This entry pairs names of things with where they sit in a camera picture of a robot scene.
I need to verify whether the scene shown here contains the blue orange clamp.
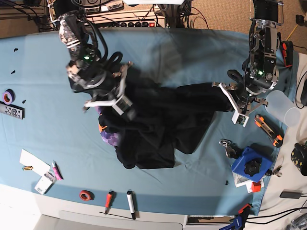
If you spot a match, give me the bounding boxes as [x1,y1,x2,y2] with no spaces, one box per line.
[220,204,252,230]

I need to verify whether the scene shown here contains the light blue table cloth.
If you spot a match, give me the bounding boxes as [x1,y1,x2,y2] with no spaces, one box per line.
[0,26,300,216]

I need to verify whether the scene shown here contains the orange black tool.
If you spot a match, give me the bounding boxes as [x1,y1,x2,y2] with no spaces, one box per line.
[281,41,294,68]

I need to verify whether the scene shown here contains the pink glue tube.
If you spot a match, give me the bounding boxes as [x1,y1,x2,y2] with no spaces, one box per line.
[52,161,63,181]

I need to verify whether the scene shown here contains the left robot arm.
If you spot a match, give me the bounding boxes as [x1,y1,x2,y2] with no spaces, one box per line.
[213,0,283,127]

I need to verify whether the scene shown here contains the white paper card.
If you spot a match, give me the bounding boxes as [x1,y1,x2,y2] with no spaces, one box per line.
[19,149,50,176]

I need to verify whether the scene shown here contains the black remote control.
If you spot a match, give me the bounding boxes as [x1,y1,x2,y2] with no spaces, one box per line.
[0,102,24,120]

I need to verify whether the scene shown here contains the red small cube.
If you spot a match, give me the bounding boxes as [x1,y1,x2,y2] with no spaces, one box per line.
[251,182,261,193]

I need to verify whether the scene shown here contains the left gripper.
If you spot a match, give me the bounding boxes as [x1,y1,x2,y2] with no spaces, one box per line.
[212,69,279,127]

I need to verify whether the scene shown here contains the black yellow dotted mug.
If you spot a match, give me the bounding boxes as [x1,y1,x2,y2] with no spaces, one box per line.
[291,143,307,176]

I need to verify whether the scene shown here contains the white small box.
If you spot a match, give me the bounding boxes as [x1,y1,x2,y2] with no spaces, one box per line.
[35,172,56,195]

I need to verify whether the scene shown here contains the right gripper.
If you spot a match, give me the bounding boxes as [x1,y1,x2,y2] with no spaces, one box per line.
[67,52,133,120]

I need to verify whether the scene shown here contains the red handled screwdriver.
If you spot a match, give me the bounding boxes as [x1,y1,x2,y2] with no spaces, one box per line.
[105,190,114,215]

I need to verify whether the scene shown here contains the purple tape roll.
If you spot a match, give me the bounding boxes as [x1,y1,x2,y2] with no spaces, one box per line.
[2,89,15,105]

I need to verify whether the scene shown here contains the orange black utility knife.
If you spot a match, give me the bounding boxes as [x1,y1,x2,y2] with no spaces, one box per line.
[254,115,283,148]

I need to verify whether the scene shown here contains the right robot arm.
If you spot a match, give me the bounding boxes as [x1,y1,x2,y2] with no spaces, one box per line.
[53,0,135,120]

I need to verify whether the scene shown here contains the black zip tie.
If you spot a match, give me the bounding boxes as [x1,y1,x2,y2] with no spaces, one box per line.
[99,212,136,220]

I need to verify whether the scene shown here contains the brass battery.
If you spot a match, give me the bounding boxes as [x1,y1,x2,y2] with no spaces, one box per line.
[23,166,33,171]

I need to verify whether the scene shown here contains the power strip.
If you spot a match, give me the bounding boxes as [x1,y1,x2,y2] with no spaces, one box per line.
[95,20,159,28]

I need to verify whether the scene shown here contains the black t-shirt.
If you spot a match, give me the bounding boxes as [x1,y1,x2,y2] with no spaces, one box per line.
[97,66,232,169]

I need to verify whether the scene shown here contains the metal carabiner keys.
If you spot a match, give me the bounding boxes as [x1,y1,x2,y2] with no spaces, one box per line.
[219,139,239,159]

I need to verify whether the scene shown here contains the red tape roll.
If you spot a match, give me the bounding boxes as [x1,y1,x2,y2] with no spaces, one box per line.
[79,190,94,202]

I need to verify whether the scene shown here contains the translucent plastic cup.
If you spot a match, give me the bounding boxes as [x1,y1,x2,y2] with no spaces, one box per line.
[266,90,300,127]

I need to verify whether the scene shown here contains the blue box with black knob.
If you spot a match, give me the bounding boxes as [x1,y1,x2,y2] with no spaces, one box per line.
[231,147,273,183]

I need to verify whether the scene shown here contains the black white marker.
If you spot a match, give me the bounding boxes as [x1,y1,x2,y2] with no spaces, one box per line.
[126,190,136,220]

